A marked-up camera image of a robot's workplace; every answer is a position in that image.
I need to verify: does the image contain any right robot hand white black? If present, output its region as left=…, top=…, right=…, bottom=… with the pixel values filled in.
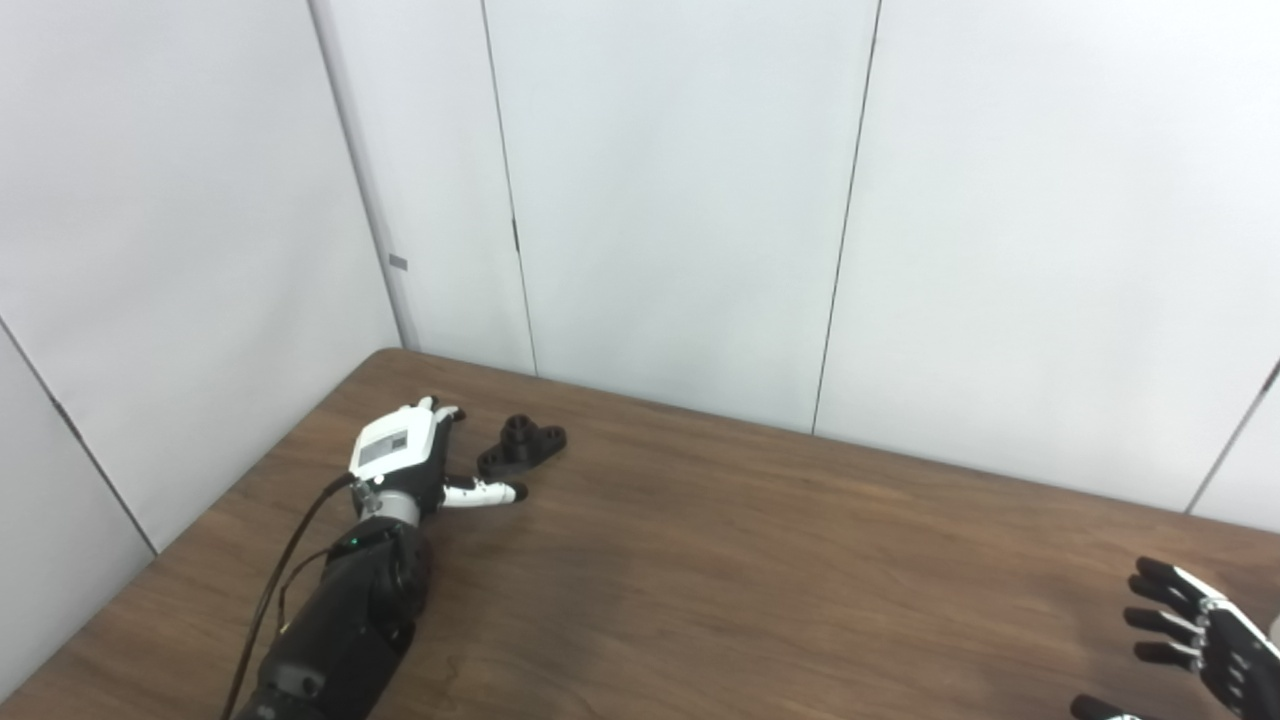
left=1070, top=557, right=1280, bottom=720

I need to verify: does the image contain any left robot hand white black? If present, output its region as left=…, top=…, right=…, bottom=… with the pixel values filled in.
left=347, top=397, right=529, bottom=527

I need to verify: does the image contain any black flanged holder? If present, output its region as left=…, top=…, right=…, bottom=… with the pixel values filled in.
left=477, top=415, right=568, bottom=480

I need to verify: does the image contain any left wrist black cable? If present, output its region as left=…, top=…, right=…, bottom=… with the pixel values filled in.
left=218, top=473, right=373, bottom=720

